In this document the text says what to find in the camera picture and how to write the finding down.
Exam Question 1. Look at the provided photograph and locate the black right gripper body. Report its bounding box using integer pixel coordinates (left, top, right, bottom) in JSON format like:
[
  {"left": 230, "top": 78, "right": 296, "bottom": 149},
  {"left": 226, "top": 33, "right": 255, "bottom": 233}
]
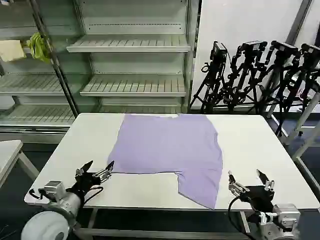
[{"left": 239, "top": 185, "right": 275, "bottom": 214}]

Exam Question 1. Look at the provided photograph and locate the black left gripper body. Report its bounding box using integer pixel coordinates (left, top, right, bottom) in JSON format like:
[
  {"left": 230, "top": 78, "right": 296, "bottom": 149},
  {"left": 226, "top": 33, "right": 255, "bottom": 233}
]
[{"left": 66, "top": 171, "right": 100, "bottom": 201}]

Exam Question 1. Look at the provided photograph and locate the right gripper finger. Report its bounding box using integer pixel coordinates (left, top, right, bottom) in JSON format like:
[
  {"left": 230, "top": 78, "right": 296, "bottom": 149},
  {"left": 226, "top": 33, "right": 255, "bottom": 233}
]
[
  {"left": 256, "top": 168, "right": 275, "bottom": 193},
  {"left": 227, "top": 170, "right": 250, "bottom": 195}
]

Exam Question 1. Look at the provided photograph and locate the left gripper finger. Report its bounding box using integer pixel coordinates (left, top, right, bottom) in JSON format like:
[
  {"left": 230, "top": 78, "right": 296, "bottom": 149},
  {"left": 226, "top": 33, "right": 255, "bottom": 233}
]
[
  {"left": 75, "top": 160, "right": 94, "bottom": 176},
  {"left": 92, "top": 160, "right": 116, "bottom": 181}
]

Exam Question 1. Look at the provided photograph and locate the purple shirt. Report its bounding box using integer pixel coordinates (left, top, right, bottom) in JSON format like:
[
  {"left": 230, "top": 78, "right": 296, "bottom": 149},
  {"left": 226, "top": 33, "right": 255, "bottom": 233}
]
[{"left": 107, "top": 113, "right": 224, "bottom": 210}]

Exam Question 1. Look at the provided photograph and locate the small white side table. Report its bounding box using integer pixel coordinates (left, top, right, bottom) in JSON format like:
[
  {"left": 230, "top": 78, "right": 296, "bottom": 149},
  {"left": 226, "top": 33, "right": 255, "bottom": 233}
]
[{"left": 0, "top": 139, "right": 41, "bottom": 191}]

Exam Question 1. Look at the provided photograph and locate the grey metal rack pole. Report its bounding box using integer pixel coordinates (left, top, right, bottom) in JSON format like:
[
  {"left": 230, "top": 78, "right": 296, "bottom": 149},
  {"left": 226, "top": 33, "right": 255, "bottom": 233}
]
[{"left": 29, "top": 0, "right": 80, "bottom": 118}]

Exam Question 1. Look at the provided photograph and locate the glass-fronted grey shelf unit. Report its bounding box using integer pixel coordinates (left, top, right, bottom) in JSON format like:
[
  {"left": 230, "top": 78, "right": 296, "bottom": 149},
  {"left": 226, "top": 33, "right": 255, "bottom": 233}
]
[{"left": 0, "top": 0, "right": 81, "bottom": 133}]

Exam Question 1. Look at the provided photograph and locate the yellow-green cloth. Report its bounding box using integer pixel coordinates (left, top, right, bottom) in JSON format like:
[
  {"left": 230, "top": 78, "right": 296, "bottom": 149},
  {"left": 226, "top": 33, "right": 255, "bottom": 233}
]
[{"left": 26, "top": 31, "right": 52, "bottom": 65}]

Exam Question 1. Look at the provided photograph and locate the white empty display shelf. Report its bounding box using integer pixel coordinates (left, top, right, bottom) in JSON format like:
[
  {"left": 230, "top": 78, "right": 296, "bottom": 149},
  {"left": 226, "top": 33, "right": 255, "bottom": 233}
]
[{"left": 66, "top": 0, "right": 201, "bottom": 115}]

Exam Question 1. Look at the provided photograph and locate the beige cloth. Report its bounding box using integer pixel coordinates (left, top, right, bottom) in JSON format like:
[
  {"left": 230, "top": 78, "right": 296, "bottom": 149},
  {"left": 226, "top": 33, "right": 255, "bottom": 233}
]
[{"left": 0, "top": 39, "right": 27, "bottom": 63}]

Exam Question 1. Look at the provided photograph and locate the grey slanted metal bar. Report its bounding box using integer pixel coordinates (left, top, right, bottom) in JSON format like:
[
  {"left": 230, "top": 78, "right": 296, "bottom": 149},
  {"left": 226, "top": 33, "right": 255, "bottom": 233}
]
[{"left": 283, "top": 0, "right": 315, "bottom": 45}]

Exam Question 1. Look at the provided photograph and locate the black left gripper cable loop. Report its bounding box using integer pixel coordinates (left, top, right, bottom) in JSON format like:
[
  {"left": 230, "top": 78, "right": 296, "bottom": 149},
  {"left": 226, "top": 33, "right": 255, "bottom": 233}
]
[{"left": 83, "top": 185, "right": 104, "bottom": 203}]

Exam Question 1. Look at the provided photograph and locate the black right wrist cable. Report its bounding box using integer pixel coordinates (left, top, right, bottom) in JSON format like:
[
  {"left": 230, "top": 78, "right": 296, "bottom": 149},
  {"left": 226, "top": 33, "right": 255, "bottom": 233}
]
[{"left": 227, "top": 195, "right": 242, "bottom": 235}]

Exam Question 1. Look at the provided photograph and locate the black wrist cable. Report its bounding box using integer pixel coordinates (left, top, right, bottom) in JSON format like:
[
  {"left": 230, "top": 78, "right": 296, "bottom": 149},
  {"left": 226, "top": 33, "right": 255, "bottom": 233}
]
[
  {"left": 227, "top": 195, "right": 242, "bottom": 235},
  {"left": 29, "top": 188, "right": 43, "bottom": 200}
]

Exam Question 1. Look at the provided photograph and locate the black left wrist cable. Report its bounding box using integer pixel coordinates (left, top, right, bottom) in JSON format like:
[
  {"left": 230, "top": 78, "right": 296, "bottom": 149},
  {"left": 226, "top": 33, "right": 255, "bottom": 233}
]
[{"left": 29, "top": 188, "right": 43, "bottom": 200}]

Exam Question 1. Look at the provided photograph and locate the grey metal frame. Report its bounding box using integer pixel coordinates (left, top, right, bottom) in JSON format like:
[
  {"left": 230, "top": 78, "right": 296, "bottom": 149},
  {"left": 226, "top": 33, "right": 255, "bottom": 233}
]
[{"left": 264, "top": 84, "right": 320, "bottom": 186}]

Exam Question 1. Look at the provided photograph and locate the black tripod with camera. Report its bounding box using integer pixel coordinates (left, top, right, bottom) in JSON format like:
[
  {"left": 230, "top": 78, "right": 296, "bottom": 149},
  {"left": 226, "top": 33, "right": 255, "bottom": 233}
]
[
  {"left": 189, "top": 41, "right": 230, "bottom": 115},
  {"left": 284, "top": 42, "right": 320, "bottom": 121},
  {"left": 249, "top": 40, "right": 301, "bottom": 138},
  {"left": 223, "top": 39, "right": 268, "bottom": 113}
]

